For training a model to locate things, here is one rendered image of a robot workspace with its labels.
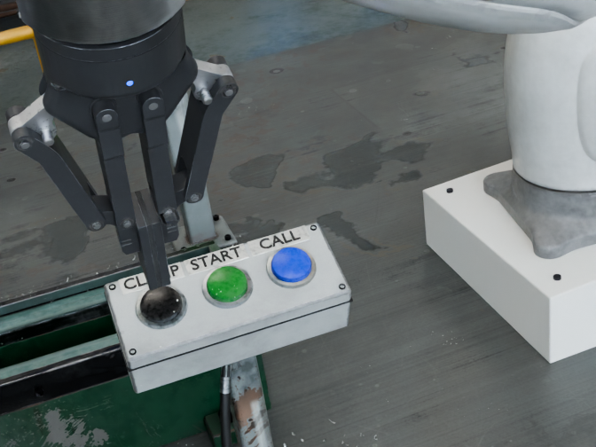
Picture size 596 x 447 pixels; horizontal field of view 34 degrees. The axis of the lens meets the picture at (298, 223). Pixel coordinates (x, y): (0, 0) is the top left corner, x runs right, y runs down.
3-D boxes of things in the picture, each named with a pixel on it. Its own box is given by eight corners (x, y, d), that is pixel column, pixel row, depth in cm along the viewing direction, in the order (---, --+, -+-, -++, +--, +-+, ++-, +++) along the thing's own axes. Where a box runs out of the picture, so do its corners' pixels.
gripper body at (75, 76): (166, -68, 51) (180, 63, 58) (3, -34, 49) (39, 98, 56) (208, 21, 47) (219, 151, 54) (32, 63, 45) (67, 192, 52)
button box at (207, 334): (135, 396, 72) (125, 360, 67) (111, 319, 76) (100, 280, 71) (350, 327, 75) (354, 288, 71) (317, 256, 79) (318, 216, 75)
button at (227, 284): (215, 317, 71) (213, 302, 70) (202, 285, 73) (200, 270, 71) (254, 304, 72) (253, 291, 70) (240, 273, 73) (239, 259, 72)
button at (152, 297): (148, 337, 70) (145, 324, 69) (137, 304, 72) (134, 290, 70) (188, 325, 71) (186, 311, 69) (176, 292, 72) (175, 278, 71)
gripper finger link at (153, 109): (118, 54, 54) (143, 47, 54) (145, 183, 63) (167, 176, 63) (137, 103, 52) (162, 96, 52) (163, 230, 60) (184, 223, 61)
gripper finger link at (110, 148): (121, 106, 51) (94, 113, 51) (140, 236, 60) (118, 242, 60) (102, 58, 54) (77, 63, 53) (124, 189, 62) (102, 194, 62)
